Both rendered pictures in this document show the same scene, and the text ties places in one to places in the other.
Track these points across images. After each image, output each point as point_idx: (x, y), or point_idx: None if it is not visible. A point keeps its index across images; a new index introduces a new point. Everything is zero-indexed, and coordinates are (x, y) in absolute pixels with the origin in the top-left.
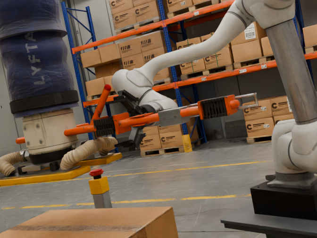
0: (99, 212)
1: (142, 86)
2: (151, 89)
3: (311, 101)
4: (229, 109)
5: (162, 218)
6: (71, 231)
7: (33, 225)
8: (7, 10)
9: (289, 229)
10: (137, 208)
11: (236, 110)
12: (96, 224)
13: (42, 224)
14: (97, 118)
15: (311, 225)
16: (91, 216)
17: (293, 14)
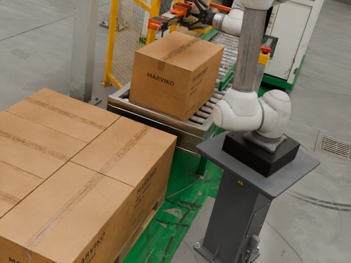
0: (202, 56)
1: (235, 3)
2: (237, 9)
3: (235, 74)
4: (148, 25)
5: (180, 70)
6: (175, 48)
7: (198, 42)
8: None
9: (212, 137)
10: (198, 63)
11: (159, 30)
12: (180, 54)
13: (196, 44)
14: (181, 3)
15: (213, 144)
16: (197, 54)
17: (248, 5)
